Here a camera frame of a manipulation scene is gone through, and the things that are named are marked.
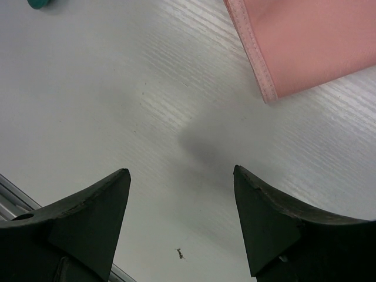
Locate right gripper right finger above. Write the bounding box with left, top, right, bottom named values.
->
left=233, top=166, right=375, bottom=281

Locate pink satin napkin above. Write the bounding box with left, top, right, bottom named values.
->
left=225, top=1, right=375, bottom=102

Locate teal plastic spoon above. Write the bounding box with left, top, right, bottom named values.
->
left=27, top=0, right=51, bottom=10

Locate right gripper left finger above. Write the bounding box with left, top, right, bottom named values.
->
left=1, top=169, right=131, bottom=281

